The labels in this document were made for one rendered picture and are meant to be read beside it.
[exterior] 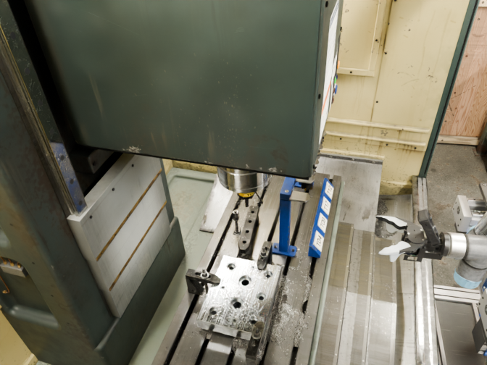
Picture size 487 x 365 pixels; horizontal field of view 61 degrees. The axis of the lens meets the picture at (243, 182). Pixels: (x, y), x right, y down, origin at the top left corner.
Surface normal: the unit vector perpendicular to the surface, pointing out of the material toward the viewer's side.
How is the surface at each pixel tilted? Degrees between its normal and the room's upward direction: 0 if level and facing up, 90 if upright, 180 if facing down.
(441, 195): 0
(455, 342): 0
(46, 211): 90
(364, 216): 24
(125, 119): 90
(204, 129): 90
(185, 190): 0
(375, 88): 90
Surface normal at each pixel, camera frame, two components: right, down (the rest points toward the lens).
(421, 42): -0.29, 0.62
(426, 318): -0.04, -0.77
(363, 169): -0.15, -0.44
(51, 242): 0.96, 0.14
